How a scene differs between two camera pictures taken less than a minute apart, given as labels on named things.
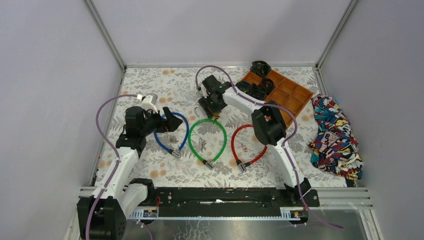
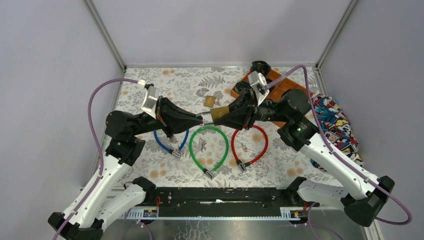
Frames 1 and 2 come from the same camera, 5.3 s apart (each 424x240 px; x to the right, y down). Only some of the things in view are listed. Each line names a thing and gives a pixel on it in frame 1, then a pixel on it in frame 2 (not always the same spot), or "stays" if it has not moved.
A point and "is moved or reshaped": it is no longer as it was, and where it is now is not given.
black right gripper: x=204 y=102 -> x=238 y=116
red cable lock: x=241 y=166 stays
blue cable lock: x=177 y=154 stays
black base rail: x=230 y=202 stays
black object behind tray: x=260 y=68 stays
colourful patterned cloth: x=335 y=148 stays
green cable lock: x=209 y=165 -> x=207 y=172
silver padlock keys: x=245 y=148 stays
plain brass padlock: x=215 y=115 is moved or reshaped
